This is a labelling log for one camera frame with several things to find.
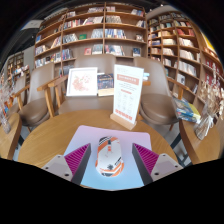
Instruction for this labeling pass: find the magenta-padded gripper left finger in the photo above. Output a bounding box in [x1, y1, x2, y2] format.
[41, 143, 92, 185]

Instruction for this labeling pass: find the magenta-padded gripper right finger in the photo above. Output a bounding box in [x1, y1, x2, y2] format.
[131, 143, 184, 186]

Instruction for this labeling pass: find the white and orange computer mouse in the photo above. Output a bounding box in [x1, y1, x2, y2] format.
[94, 135, 125, 178]

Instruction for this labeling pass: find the blue-pink gradient mouse pad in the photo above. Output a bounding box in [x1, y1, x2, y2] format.
[63, 124, 153, 191]

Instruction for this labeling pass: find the round wooden side table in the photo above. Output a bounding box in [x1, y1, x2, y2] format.
[178, 118, 223, 165]
[0, 112, 23, 161]

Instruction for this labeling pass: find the beige armchair with wooden arms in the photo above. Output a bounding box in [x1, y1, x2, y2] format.
[48, 54, 116, 114]
[11, 63, 68, 129]
[133, 56, 191, 127]

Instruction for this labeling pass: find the stack of books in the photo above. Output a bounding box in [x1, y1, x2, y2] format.
[173, 96, 202, 124]

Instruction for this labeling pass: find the glass vase with dried flowers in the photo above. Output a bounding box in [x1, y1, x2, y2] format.
[194, 73, 224, 141]
[0, 78, 18, 135]

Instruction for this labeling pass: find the white sign in wooden base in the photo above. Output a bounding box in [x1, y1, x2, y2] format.
[109, 64, 145, 131]

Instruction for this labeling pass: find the white framed floral picture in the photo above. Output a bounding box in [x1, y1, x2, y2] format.
[65, 66, 99, 98]

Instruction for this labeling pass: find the dark cover book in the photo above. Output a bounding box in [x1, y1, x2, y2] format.
[97, 73, 115, 98]

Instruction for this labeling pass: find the distant wooden bookshelf unit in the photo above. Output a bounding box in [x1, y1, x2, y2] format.
[6, 51, 25, 76]

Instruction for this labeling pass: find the angled wooden bookshelf unit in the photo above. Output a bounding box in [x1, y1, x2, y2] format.
[146, 9, 223, 108]

